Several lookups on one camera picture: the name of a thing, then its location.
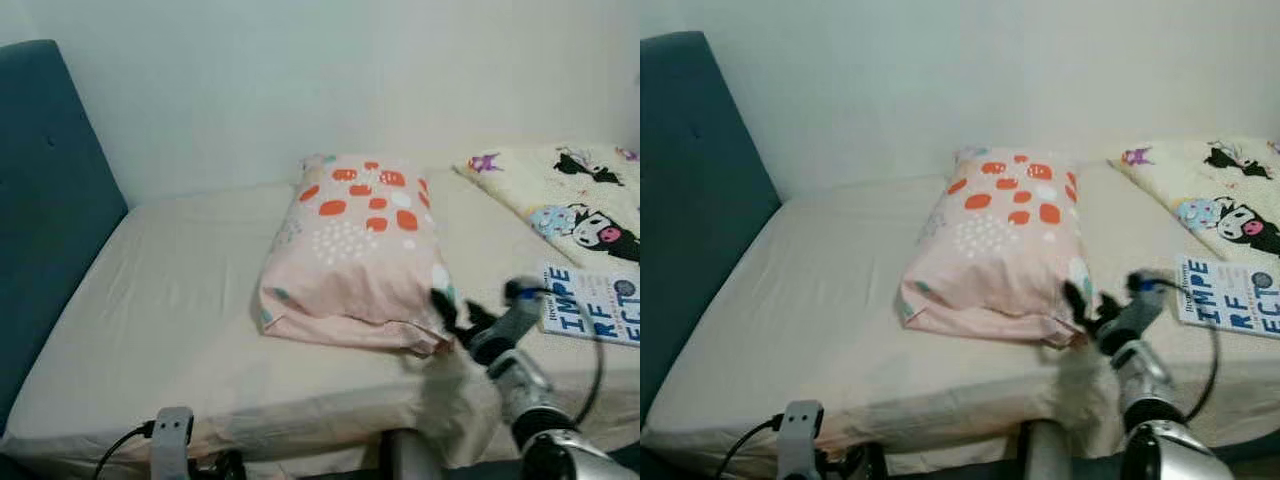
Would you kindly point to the beige sheeted mattress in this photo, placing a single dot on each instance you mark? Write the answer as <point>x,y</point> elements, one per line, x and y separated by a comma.
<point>180,300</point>
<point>820,300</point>

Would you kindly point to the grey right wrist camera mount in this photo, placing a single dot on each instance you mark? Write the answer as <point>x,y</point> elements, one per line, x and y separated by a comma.
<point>522,305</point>
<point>1148,298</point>

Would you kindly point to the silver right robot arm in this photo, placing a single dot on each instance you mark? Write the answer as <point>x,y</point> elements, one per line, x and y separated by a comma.
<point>530,400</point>
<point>1150,400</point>

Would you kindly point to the cream cartoon print blanket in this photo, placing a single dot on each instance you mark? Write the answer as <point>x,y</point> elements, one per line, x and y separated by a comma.
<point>1190,180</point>
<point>540,185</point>

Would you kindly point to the pink pillow orange patches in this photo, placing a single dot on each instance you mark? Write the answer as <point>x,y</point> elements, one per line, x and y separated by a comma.
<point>990,255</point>
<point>350,260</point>

